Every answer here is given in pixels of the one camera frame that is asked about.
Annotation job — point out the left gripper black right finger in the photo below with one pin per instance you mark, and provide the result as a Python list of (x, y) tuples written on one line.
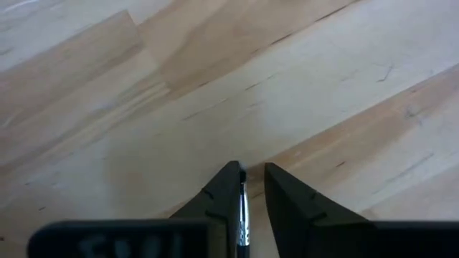
[(294, 215)]

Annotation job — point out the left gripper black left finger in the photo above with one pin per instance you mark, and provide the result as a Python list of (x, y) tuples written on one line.
[(215, 200)]

